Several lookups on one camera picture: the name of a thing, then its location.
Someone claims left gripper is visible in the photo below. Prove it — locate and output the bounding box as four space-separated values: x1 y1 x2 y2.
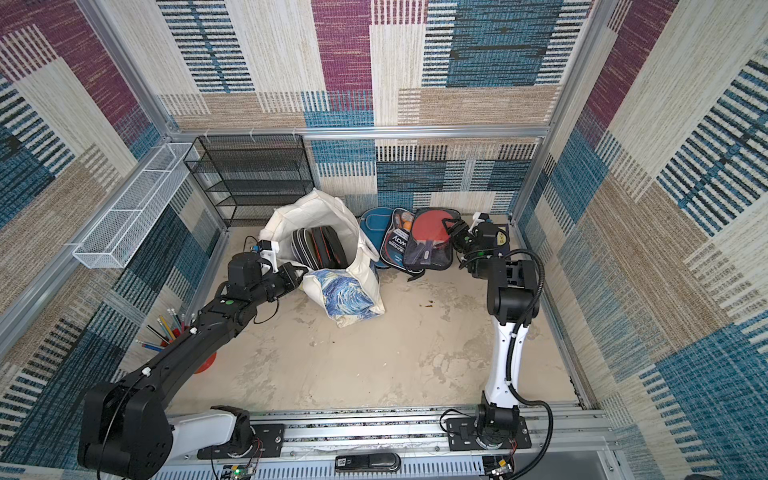
250 263 310 309

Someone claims red paddle mesh case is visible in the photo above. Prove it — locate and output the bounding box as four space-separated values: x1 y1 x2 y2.
403 208 461 271

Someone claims canvas tote bag starry print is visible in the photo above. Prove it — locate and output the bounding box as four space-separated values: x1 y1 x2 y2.
259 189 386 327

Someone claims clear ping pong set case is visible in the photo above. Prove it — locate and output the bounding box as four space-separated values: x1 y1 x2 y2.
379 208 424 281

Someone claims blue ping pong paddle case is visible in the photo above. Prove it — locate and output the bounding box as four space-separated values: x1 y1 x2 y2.
359 207 393 270

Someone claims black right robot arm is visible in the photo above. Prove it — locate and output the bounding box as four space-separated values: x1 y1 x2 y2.
442 213 541 449

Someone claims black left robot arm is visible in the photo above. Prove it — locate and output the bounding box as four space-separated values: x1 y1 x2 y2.
77 252 309 479

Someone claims purple paddle case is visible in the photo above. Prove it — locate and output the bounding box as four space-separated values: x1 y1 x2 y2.
291 228 317 270

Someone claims dark blue notebook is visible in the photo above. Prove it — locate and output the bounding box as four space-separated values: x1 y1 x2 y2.
496 224 510 254

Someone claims black red paddle case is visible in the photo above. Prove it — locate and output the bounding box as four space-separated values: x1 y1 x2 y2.
310 226 349 269

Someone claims red pencil cup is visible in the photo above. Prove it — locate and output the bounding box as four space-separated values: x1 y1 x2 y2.
136 308 191 353

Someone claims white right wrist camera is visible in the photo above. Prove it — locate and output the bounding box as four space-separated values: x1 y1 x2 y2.
469 212 490 232

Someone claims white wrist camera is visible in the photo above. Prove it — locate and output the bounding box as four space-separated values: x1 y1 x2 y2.
257 240 279 272
469 212 490 232

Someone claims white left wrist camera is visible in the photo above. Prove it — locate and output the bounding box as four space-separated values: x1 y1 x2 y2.
257 240 279 272

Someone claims black wire shelf rack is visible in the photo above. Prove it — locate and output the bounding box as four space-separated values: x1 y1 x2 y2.
184 134 316 227

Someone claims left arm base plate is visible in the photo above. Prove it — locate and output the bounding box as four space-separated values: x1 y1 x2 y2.
196 424 285 461

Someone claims white mesh wall basket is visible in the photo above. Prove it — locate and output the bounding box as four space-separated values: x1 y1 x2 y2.
73 143 191 269

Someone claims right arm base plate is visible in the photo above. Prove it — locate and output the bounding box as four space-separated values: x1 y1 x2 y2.
441 416 532 451

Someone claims black device on rail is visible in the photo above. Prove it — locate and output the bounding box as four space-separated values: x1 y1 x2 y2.
334 452 402 473

